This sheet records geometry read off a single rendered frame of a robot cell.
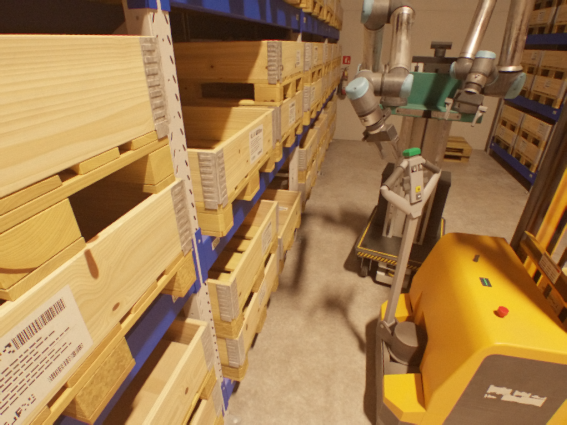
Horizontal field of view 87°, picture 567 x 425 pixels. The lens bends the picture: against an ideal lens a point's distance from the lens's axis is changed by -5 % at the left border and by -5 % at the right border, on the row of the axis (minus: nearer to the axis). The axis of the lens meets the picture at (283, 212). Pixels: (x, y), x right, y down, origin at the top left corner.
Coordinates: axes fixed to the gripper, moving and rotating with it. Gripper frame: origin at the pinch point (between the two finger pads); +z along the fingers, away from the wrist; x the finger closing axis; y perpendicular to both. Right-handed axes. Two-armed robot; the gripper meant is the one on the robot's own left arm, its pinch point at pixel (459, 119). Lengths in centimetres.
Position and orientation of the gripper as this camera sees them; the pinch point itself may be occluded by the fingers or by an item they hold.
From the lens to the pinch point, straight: 184.4
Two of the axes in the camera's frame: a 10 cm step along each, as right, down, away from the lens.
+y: -4.9, 0.2, -8.7
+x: 8.1, 3.8, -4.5
